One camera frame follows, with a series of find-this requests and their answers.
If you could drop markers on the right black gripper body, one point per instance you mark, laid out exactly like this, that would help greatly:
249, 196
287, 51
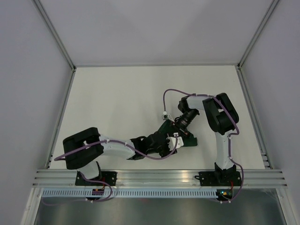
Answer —
183, 123

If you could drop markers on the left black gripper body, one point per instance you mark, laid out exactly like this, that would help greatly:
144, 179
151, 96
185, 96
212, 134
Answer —
164, 150

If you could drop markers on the dark green cloth napkin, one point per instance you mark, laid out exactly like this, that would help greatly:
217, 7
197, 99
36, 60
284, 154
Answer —
167, 129

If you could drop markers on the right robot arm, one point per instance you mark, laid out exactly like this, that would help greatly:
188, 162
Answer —
222, 119

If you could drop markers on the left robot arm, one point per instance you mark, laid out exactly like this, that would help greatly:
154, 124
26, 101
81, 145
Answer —
82, 149

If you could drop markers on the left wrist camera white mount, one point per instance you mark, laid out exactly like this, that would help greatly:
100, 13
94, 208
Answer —
175, 141

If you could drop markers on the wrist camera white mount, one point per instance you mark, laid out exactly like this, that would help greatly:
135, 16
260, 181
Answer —
175, 141
167, 116

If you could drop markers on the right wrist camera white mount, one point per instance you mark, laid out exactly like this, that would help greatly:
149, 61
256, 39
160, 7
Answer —
167, 116

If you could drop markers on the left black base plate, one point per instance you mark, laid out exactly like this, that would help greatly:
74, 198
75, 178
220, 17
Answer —
108, 177

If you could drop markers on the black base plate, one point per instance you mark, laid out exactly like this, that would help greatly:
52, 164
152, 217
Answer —
108, 177
210, 179

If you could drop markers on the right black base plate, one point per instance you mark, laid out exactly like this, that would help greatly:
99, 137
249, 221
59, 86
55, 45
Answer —
210, 179

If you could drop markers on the aluminium front rail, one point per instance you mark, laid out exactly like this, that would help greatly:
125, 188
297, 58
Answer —
61, 178

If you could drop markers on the white slotted cable duct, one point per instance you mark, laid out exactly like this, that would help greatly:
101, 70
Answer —
131, 192

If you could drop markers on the left aluminium frame post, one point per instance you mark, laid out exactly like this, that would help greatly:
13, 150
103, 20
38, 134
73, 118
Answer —
50, 26

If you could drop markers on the aluminium frame post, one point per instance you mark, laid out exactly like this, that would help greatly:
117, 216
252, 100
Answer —
263, 23
50, 26

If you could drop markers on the right aluminium frame post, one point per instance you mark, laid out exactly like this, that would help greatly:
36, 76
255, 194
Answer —
263, 23

